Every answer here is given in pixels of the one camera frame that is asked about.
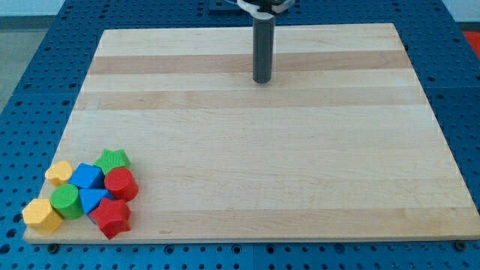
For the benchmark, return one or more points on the green star block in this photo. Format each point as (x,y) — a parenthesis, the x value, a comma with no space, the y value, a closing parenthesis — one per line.
(112,159)

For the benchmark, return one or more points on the red star block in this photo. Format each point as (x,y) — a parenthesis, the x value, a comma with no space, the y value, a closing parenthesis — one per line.
(111,217)

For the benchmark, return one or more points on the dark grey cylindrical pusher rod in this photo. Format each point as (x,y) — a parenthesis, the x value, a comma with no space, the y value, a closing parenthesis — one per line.
(263,39)

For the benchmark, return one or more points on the red cylinder block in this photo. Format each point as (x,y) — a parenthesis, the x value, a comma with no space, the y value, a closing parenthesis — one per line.
(121,183)

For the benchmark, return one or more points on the blue cube block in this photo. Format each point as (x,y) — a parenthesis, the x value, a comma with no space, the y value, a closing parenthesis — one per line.
(87,176)

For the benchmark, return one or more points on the blue triangle block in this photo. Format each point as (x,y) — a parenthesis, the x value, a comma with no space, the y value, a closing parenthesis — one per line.
(91,198)

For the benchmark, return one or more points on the yellow heart block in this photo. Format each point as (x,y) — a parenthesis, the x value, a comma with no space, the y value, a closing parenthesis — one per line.
(59,173)

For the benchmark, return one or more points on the green cylinder block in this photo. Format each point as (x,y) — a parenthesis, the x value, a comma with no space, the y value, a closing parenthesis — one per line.
(65,199)

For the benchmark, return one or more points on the yellow hexagon block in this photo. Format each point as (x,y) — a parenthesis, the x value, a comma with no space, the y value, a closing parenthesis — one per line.
(40,216)

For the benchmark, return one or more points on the red object at right edge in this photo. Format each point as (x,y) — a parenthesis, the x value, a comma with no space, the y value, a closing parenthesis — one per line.
(473,38)

